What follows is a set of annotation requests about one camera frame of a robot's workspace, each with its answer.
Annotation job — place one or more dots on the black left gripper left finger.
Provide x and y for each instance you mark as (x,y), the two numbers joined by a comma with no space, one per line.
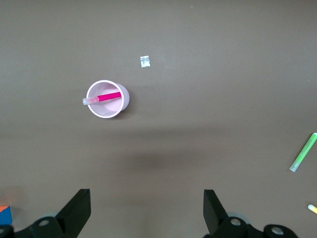
(64,220)

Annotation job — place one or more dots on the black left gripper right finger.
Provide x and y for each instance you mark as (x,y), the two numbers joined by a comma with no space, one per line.
(223,225)

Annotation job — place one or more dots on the pink marker pen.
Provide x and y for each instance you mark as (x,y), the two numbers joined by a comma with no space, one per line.
(109,96)

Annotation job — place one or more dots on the multicoloured puzzle cube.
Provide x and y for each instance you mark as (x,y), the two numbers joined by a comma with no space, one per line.
(5,216)

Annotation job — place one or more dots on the yellow marker pen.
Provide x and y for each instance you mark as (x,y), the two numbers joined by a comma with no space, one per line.
(313,209)

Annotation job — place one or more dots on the green marker pen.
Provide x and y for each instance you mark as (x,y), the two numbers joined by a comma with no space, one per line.
(303,152)

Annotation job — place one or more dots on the pink plastic cup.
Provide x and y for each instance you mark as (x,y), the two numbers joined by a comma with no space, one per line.
(111,109)

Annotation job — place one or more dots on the small clear plastic packet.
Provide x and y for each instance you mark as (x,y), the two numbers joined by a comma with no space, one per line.
(145,61)

